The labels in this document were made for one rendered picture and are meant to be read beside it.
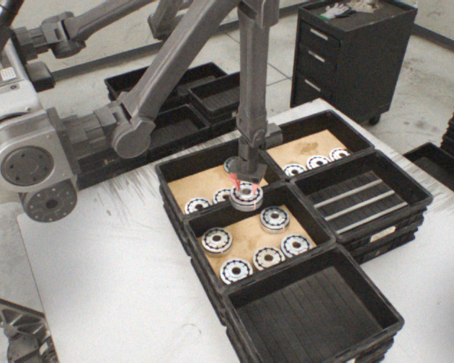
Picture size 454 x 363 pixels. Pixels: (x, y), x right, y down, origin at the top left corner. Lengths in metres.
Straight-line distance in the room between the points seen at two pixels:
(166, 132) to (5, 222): 1.16
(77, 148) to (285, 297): 0.77
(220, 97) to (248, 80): 1.75
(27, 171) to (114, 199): 0.98
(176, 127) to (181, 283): 1.39
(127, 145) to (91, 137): 0.07
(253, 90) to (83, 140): 0.41
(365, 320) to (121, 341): 0.74
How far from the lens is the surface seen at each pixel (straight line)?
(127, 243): 1.64
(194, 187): 1.61
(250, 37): 0.91
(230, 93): 2.76
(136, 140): 0.88
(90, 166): 2.30
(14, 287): 2.61
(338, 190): 1.63
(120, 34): 4.26
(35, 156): 0.85
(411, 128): 3.50
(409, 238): 1.69
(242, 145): 1.15
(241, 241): 1.42
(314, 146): 1.80
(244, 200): 1.28
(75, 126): 0.85
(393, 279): 1.58
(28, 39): 1.29
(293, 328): 1.27
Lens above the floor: 1.96
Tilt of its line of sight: 44 degrees down
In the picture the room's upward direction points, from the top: 2 degrees counter-clockwise
